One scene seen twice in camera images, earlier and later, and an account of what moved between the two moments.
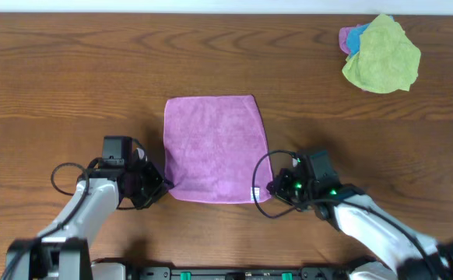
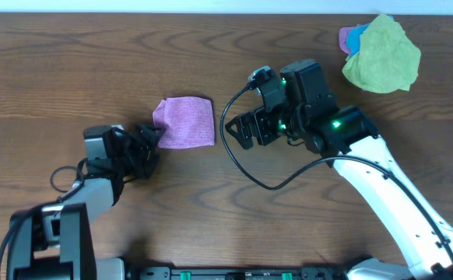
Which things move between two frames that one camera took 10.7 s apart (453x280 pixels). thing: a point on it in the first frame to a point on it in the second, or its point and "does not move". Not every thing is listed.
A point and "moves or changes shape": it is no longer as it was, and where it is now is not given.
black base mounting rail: x=242 y=273 does not move
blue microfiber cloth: x=353 y=37 does not move
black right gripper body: x=293 y=191 to x=281 y=120
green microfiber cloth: x=387 y=59 does not move
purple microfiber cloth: x=212 y=145 moves or changes shape
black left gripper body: x=147 y=185 to x=133 y=157
